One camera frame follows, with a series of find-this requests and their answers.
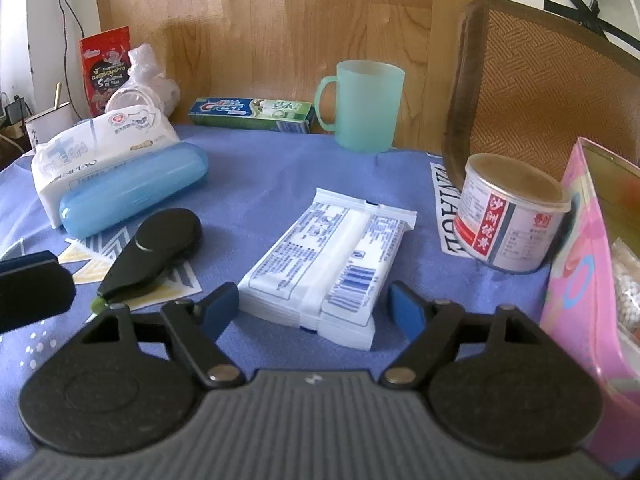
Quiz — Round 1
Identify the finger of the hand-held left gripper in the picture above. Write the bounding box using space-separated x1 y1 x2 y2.
0 251 77 334

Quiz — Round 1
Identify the green plastic cup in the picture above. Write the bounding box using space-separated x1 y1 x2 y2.
314 59 406 154

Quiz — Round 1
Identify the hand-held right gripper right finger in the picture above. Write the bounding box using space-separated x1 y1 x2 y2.
382 280 541 388

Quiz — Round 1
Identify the plastic bag of paper bowls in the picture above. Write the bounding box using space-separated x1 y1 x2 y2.
105 42 181 116

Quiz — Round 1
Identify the red snack box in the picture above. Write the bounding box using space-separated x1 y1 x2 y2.
79 25 132 118

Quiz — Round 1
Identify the black wall cable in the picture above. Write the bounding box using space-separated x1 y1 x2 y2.
52 0 87 43

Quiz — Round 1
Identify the black oval folding tool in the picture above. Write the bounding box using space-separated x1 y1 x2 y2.
91 208 203 312

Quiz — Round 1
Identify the black charger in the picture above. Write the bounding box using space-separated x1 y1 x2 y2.
4 96 27 126

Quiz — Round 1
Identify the wooden board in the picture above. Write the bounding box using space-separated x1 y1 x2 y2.
92 0 497 151

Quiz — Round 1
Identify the pink bag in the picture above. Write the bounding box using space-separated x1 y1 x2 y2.
539 137 640 466

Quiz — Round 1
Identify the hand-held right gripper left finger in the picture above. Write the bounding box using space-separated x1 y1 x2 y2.
82 281 246 388

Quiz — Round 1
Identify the black tape strip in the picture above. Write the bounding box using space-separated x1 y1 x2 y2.
550 0 640 51
544 1 601 13

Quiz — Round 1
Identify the blue printed tablecloth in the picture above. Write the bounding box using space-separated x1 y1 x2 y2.
0 122 601 480

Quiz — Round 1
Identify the large white tissue pack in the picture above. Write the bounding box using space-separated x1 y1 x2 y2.
31 105 181 228

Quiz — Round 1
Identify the blue plastic case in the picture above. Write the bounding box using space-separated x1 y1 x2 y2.
59 142 210 238

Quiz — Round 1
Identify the green toothpaste box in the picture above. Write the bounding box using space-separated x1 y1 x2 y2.
188 97 317 134

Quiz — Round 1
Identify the white blue tissue pack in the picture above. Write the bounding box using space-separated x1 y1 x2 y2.
236 187 418 352

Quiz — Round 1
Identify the red white tin can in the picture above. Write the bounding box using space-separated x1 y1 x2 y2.
457 152 573 275

